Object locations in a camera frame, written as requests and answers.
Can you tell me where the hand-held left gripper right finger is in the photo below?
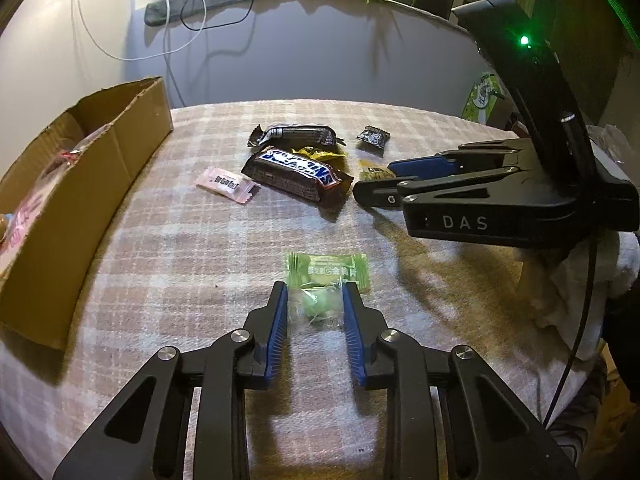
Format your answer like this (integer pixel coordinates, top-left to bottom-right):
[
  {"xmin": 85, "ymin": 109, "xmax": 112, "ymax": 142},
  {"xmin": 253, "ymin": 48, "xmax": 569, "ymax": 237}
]
[{"xmin": 341, "ymin": 281, "xmax": 576, "ymax": 480}]

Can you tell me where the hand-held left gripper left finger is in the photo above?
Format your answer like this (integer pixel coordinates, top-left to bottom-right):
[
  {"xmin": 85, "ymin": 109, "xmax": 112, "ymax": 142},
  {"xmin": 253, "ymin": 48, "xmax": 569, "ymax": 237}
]
[{"xmin": 52, "ymin": 281, "xmax": 290, "ymax": 480}]

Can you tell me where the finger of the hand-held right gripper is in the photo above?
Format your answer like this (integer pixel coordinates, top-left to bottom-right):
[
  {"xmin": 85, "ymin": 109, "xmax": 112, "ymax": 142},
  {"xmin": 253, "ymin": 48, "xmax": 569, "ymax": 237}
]
[
  {"xmin": 387, "ymin": 152, "xmax": 522, "ymax": 181},
  {"xmin": 352, "ymin": 167, "xmax": 522, "ymax": 211}
]

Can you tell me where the yellow green candy packet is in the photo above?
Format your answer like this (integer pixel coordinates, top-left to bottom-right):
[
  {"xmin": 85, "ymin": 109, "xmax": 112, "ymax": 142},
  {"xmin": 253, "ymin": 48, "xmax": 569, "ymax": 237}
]
[{"xmin": 358, "ymin": 158, "xmax": 397, "ymax": 182}]

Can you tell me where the small black candy packet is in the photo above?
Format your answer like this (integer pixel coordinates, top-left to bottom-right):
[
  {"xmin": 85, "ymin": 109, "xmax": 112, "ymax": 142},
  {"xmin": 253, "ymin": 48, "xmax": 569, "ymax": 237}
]
[{"xmin": 355, "ymin": 125, "xmax": 393, "ymax": 151}]

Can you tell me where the yellow candy wrapper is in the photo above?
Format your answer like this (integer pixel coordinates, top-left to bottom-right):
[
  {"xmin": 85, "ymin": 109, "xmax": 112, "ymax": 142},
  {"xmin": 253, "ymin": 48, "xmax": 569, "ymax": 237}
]
[{"xmin": 292, "ymin": 145, "xmax": 347, "ymax": 162}]

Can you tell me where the large brown chocolate bar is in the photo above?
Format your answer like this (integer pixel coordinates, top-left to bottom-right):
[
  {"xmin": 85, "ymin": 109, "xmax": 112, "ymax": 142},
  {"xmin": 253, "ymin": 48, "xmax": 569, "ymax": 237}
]
[{"xmin": 241, "ymin": 146, "xmax": 355, "ymax": 206}]

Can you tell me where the dark chocolate bar white print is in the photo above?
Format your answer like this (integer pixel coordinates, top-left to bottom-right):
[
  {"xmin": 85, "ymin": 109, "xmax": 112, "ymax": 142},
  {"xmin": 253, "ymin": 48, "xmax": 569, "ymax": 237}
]
[{"xmin": 248, "ymin": 123, "xmax": 346, "ymax": 150}]

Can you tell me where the pink candy packet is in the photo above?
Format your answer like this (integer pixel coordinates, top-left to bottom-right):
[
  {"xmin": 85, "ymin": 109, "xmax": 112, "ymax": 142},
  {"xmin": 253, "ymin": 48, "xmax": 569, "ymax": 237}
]
[{"xmin": 195, "ymin": 166, "xmax": 262, "ymax": 206}]

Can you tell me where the brown cardboard box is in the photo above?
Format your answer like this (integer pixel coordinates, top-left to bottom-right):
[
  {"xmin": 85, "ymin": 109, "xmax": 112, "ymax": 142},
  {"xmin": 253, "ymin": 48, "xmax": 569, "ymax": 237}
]
[{"xmin": 0, "ymin": 76, "xmax": 174, "ymax": 352}]

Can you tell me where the sliced bread packet pink print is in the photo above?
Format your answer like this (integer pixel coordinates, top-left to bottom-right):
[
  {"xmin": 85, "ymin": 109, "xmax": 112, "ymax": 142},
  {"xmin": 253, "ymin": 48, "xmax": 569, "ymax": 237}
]
[{"xmin": 0, "ymin": 155, "xmax": 57, "ymax": 262}]

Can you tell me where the green paper bag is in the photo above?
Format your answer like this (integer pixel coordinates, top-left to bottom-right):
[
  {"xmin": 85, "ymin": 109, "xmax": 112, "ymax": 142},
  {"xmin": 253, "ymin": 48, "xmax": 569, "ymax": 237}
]
[{"xmin": 460, "ymin": 72, "xmax": 509, "ymax": 126}]

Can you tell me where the beige cloth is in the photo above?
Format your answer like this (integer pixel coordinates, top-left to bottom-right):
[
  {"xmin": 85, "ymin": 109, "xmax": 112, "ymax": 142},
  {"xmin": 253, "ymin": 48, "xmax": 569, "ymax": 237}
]
[{"xmin": 520, "ymin": 230, "xmax": 640, "ymax": 361}]

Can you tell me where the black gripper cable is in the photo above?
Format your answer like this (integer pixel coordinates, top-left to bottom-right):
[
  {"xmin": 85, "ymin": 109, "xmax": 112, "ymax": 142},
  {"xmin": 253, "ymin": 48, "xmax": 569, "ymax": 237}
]
[{"xmin": 542, "ymin": 237, "xmax": 601, "ymax": 429}]

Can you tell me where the white cable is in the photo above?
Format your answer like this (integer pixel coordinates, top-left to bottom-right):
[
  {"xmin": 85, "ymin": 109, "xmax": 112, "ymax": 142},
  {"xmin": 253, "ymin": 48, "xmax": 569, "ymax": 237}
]
[{"xmin": 70, "ymin": 0, "xmax": 206, "ymax": 64}]

